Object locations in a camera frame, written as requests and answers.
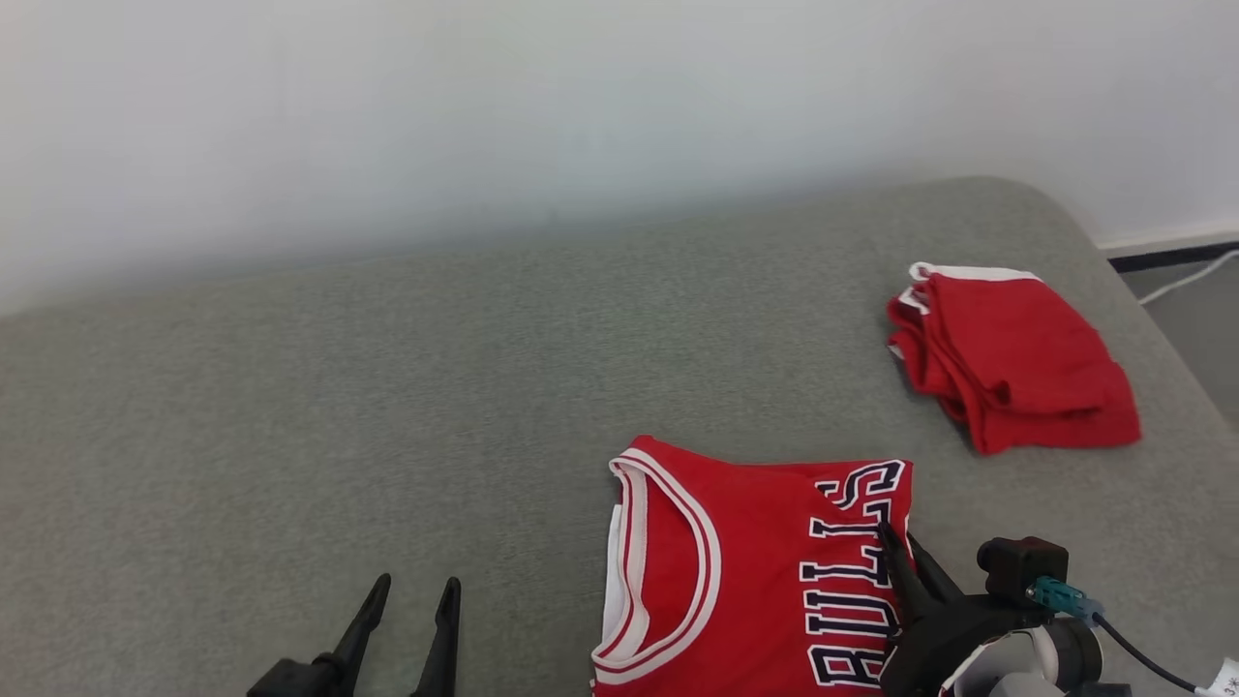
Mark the red Bulls basketball jersey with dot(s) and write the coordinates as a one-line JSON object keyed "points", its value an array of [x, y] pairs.
{"points": [[755, 581]]}

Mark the red shorts white waistband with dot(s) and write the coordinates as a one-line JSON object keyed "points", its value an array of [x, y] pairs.
{"points": [[1026, 368]]}

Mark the grey fabric sofa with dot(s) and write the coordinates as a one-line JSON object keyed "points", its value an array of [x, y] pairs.
{"points": [[436, 387]]}

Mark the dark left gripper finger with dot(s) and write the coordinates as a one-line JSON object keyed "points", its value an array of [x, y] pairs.
{"points": [[440, 644], [363, 624]]}

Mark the black baseboard strip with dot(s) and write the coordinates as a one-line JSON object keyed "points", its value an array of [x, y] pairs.
{"points": [[1171, 257]]}

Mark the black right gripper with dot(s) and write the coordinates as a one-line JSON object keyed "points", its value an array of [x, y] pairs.
{"points": [[953, 644]]}

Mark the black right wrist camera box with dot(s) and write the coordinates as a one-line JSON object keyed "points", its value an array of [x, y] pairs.
{"points": [[1026, 571]]}

